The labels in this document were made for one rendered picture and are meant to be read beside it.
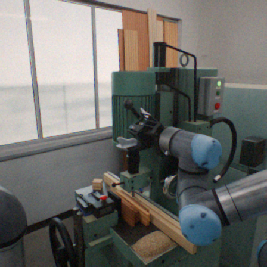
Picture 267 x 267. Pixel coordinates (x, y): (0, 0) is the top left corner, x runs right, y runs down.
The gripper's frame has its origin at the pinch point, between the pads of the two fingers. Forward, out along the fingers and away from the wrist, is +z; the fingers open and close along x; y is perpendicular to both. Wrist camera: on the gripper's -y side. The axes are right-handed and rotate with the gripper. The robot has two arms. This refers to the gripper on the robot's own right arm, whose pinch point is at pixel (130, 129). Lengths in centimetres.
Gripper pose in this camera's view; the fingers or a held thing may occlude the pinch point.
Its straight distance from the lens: 81.3
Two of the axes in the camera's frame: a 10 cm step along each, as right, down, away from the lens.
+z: -5.8, -2.1, 7.8
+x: -5.8, 7.8, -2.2
